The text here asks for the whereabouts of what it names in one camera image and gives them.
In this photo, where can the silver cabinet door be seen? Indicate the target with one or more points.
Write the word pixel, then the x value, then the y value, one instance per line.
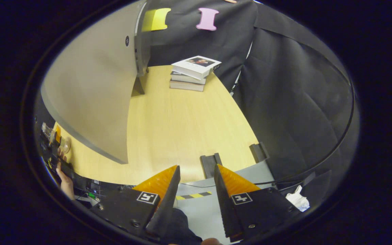
pixel 94 85

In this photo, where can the grey book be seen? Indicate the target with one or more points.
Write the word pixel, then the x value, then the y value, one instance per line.
pixel 187 79
pixel 185 86

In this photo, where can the yellow black floor tape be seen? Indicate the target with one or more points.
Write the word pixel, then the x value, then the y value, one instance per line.
pixel 196 195

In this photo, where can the white cover book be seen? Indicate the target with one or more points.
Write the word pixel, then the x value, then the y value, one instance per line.
pixel 196 66

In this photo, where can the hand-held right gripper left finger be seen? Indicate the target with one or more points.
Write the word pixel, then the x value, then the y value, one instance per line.
pixel 167 204

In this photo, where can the person's dark trouser leg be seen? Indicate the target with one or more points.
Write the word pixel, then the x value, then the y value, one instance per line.
pixel 182 228

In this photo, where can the clear glass bottle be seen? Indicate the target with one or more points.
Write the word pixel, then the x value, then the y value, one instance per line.
pixel 65 144

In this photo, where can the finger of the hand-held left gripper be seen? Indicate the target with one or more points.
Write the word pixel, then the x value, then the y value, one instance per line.
pixel 58 134

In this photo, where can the black electronics box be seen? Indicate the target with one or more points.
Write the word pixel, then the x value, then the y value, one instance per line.
pixel 94 190

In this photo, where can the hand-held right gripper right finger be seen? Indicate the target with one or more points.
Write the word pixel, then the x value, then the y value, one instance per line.
pixel 225 204

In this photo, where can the black table clamp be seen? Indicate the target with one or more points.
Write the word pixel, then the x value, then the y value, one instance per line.
pixel 259 151
pixel 211 166

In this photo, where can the black backdrop cloth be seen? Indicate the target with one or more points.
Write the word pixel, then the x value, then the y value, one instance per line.
pixel 284 102

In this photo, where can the crumpled white tissue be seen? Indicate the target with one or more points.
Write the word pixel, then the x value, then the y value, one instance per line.
pixel 299 200

